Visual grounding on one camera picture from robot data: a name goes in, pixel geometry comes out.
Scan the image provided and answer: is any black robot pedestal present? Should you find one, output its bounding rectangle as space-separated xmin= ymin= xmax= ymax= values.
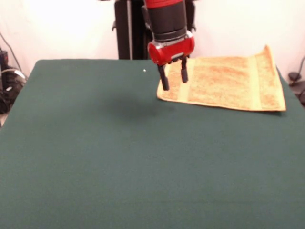
xmin=111 ymin=0 xmax=197 ymax=60

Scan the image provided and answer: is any white cable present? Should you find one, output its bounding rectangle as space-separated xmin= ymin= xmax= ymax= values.
xmin=0 ymin=68 xmax=26 ymax=81

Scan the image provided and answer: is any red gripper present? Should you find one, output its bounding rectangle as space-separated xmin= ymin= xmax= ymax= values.
xmin=147 ymin=31 xmax=195 ymax=91

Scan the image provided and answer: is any dark green table cloth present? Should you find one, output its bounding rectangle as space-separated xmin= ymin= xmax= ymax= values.
xmin=0 ymin=59 xmax=305 ymax=229

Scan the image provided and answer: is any black floor equipment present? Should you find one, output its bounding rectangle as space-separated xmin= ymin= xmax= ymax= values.
xmin=0 ymin=49 xmax=27 ymax=115

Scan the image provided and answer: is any black round device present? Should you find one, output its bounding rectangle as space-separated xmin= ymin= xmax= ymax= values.
xmin=287 ymin=71 xmax=305 ymax=104

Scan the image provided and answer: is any orange terry towel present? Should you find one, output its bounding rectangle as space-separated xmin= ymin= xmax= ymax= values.
xmin=156 ymin=44 xmax=286 ymax=112

